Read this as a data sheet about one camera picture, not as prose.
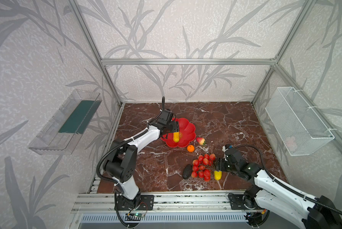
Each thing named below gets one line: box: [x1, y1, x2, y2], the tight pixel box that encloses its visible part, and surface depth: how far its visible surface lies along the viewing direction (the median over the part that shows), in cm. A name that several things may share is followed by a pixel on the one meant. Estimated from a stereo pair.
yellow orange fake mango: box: [172, 131, 181, 143], surface depth 98 cm
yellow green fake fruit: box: [213, 170, 223, 181], surface depth 81 cm
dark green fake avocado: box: [182, 164, 193, 180], surface depth 82 cm
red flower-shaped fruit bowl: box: [160, 117, 197, 148], surface depth 102 cm
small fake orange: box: [186, 144, 194, 152], surface depth 93 cm
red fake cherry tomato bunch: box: [191, 153, 216, 182], surface depth 84 cm
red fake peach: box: [196, 137, 206, 146], surface depth 96 cm
